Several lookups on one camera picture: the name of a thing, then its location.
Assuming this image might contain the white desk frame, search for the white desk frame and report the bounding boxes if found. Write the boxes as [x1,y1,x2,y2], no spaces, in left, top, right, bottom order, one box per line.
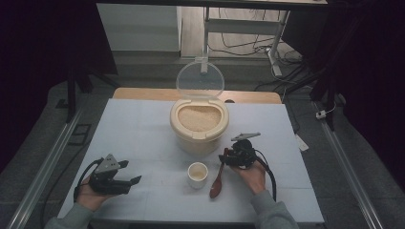
[201,6,291,77]

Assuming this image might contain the person's right hand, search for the person's right hand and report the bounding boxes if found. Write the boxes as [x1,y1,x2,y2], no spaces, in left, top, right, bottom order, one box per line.
[229,158,267,196]

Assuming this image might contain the white paper tag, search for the white paper tag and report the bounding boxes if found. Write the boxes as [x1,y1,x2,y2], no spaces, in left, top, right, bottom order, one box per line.
[294,134,310,153]

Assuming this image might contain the black floor cables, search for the black floor cables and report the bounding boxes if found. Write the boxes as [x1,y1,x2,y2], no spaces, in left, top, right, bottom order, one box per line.
[208,8,307,92]

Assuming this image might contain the white cabinet panel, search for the white cabinet panel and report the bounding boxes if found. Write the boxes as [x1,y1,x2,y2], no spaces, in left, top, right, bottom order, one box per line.
[96,3,182,52]

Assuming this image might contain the person's left hand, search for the person's left hand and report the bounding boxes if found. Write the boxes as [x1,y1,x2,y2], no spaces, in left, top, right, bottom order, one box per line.
[75,177,117,213]

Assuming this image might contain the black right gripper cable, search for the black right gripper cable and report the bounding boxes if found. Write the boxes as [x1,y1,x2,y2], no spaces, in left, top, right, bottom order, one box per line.
[253,148,278,202]

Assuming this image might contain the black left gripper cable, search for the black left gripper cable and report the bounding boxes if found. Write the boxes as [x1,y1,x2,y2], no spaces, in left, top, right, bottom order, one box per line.
[73,157,103,203]

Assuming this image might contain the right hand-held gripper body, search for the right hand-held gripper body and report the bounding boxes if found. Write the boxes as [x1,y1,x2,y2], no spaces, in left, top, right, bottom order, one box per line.
[226,132,262,168]

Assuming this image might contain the clear round container lid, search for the clear round container lid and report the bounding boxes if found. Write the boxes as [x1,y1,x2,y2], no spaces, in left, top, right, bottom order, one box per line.
[176,60,225,99]

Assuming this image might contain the small white cup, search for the small white cup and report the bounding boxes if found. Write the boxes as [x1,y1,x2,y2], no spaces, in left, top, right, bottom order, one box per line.
[186,161,209,190]

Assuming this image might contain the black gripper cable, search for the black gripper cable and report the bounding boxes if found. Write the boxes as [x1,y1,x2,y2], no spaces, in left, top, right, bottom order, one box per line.
[253,148,278,202]
[73,157,103,203]

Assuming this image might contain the brown wooden spoon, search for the brown wooden spoon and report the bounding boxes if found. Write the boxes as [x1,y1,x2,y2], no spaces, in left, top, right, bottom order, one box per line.
[208,147,230,199]

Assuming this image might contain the beige rice container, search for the beige rice container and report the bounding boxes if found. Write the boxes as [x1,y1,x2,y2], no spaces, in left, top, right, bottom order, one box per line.
[169,97,230,156]

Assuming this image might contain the white table cover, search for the white table cover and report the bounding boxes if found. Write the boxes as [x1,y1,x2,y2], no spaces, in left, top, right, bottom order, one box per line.
[56,98,325,223]

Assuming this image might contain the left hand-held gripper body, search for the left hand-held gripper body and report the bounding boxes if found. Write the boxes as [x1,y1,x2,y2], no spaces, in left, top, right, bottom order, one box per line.
[88,154,132,196]

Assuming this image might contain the aluminium rail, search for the aluminium rail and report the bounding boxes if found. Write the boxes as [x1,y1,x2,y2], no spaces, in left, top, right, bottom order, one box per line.
[6,108,84,229]
[313,101,385,229]

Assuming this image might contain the wooden table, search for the wooden table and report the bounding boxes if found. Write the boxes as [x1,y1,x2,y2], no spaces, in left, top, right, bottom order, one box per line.
[113,88,283,105]

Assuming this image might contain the black stand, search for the black stand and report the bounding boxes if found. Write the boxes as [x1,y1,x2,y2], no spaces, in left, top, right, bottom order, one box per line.
[65,61,121,124]
[286,61,339,132]

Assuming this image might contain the uncooked rice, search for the uncooked rice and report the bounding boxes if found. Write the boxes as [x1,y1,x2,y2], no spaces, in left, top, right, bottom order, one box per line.
[177,105,223,133]

